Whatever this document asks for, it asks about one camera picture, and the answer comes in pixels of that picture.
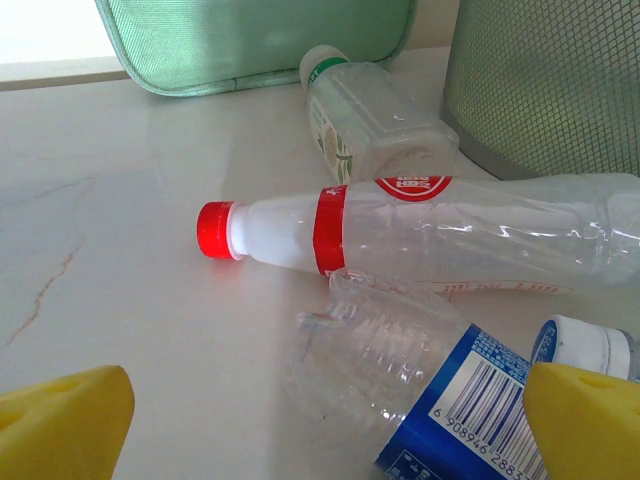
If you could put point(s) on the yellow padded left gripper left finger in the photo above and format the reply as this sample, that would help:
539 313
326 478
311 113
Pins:
60 430

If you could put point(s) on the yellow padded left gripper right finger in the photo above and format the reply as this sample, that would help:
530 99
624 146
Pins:
590 430

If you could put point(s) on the clear bottle blue label white cap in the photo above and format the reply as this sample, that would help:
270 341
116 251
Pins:
585 345

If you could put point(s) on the crushed clear bottle blue label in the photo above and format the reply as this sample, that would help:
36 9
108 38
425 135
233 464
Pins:
380 360

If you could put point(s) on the clear bottle red cap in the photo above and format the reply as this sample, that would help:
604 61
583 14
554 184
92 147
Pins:
450 235

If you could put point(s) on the translucent green plastic bin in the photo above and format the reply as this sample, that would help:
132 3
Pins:
550 75

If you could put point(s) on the mint green fabric bag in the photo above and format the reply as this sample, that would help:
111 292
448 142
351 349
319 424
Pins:
250 40

